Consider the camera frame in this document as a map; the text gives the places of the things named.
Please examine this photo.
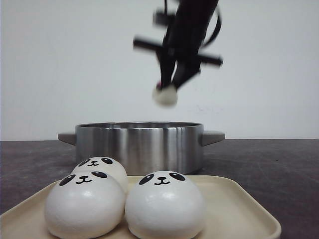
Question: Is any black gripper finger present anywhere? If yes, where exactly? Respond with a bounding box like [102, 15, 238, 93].
[159, 61, 176, 89]
[172, 62, 199, 89]

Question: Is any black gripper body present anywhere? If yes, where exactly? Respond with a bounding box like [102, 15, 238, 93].
[133, 8, 223, 67]

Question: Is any panda bun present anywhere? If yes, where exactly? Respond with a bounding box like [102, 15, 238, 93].
[44, 171, 126, 239]
[152, 85, 178, 107]
[125, 171, 206, 239]
[71, 156, 128, 194]

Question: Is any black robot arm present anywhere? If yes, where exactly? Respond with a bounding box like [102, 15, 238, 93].
[133, 0, 223, 92]

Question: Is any stainless steel steamer pot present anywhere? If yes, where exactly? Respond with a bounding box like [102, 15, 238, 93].
[58, 121, 225, 175]

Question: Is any cream rectangular tray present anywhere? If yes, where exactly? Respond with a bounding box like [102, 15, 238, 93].
[0, 176, 282, 239]

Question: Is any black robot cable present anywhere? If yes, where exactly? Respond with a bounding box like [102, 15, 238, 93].
[201, 4, 223, 47]

